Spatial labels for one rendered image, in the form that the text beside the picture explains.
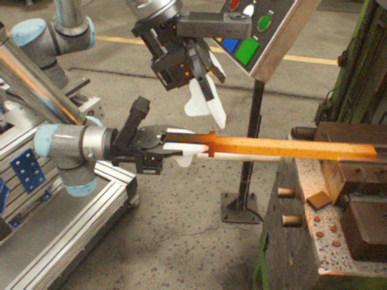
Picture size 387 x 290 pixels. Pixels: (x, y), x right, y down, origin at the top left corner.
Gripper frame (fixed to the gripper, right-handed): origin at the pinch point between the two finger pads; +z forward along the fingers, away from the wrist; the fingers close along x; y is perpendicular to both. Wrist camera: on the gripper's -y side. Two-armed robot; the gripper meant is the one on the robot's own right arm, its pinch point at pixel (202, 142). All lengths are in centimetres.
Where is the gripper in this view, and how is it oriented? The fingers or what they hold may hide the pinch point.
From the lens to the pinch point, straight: 63.2
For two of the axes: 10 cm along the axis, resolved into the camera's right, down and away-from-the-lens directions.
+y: -0.1, 7.4, 6.7
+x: -0.7, 6.7, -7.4
